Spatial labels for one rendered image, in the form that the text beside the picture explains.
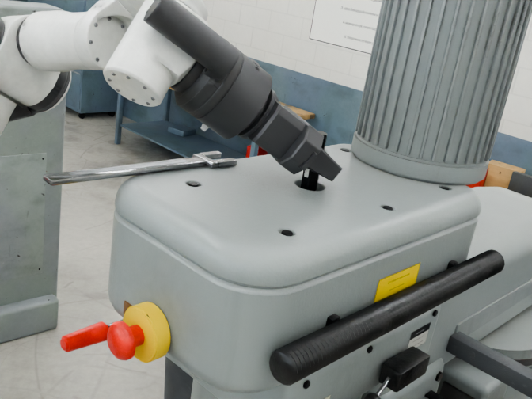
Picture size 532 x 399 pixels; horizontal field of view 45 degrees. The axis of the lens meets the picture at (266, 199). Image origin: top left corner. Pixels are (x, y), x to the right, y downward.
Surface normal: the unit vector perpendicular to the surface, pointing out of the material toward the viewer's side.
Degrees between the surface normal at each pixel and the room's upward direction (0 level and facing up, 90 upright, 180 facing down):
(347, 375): 90
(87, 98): 90
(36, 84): 103
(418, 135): 90
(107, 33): 79
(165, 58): 65
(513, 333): 0
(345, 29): 90
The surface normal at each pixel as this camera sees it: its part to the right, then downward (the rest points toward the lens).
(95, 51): 0.79, 0.14
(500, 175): -0.57, 0.20
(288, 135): 0.27, 0.38
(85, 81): 0.71, 0.35
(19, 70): 0.57, 0.53
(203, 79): -0.33, -0.08
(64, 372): 0.15, -0.93
